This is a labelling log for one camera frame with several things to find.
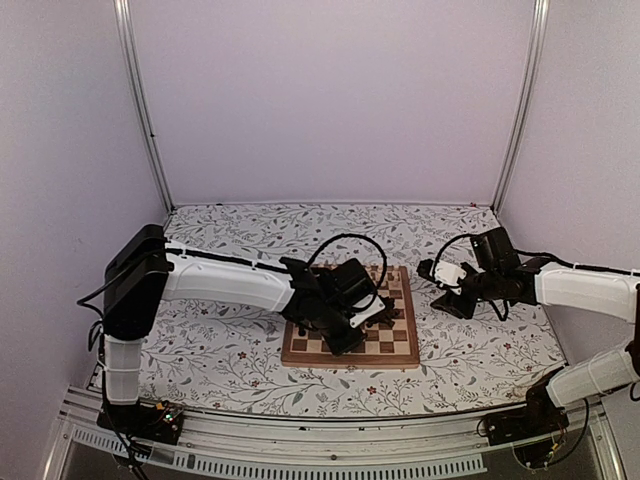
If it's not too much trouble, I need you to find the wooden chess board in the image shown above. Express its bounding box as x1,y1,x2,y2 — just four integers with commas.
281,266,420,370

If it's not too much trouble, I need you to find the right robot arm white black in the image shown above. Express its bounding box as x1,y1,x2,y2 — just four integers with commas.
417,227,639,436

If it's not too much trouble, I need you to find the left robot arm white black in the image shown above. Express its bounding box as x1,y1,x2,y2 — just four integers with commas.
77,224,385,434

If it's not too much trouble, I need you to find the row of white pieces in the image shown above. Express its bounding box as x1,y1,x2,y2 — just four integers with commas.
365,265,402,290

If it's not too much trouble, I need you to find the pile of dark pieces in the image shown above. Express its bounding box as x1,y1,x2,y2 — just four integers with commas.
364,297,398,329

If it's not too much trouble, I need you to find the floral patterned table mat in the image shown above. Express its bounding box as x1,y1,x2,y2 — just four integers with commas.
97,202,571,420

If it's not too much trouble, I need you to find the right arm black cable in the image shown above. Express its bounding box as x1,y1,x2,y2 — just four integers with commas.
432,233,581,321

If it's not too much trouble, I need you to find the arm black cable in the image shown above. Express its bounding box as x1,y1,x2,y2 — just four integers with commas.
304,232,389,301
432,233,581,321

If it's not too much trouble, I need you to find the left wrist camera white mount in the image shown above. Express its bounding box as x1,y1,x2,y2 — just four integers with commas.
349,295,385,328

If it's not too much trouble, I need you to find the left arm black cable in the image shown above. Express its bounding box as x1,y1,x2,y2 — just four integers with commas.
304,232,389,301

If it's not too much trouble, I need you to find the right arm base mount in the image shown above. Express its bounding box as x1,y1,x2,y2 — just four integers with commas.
477,370,569,469

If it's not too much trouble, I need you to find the front aluminium rail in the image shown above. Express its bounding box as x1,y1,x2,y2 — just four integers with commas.
43,388,627,479

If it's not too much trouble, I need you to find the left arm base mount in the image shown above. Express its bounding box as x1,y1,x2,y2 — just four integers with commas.
97,400,185,445

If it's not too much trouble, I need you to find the right aluminium frame post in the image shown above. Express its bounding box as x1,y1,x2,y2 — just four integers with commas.
491,0,550,216

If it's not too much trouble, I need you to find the aluminium frame post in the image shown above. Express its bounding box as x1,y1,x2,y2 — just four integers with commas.
491,0,550,216
113,0,175,215

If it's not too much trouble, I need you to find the left aluminium frame post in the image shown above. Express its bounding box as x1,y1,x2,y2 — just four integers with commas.
113,0,175,215

